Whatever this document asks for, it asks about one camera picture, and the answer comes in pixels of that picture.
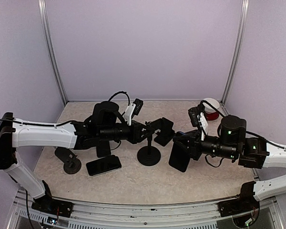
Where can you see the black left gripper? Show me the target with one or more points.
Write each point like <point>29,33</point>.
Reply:
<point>136,137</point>

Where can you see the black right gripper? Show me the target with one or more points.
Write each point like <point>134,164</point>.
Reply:
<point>195,139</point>

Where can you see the blue-edged black smartphone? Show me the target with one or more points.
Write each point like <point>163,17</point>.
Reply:
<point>179,159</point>

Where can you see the black round-base pole stand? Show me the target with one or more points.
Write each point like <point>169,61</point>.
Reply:
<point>150,155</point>

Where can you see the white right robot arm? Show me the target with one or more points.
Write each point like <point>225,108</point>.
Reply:
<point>232,144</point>

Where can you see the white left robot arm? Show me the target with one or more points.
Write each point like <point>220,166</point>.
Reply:
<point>105,124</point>

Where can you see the black folding phone stand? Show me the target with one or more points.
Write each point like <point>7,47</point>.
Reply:
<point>165,131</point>

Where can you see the red round saucer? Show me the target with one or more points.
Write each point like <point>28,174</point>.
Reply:
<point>212,116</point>

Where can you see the white ceramic bowl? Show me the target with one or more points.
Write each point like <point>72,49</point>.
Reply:
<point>214,103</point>

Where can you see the black smartphone silver edge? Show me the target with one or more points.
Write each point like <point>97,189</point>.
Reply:
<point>103,165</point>

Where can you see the black smartphone blue edge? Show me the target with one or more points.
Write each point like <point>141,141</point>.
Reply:
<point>103,149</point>

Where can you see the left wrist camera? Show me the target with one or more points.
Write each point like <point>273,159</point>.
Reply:
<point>132,110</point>

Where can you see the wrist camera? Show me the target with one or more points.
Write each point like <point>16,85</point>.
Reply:
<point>132,110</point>
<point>199,120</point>

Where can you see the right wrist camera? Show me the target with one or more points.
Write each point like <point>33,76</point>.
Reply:
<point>199,120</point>

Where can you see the brown-base plate phone stand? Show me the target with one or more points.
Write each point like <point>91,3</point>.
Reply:
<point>71,164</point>

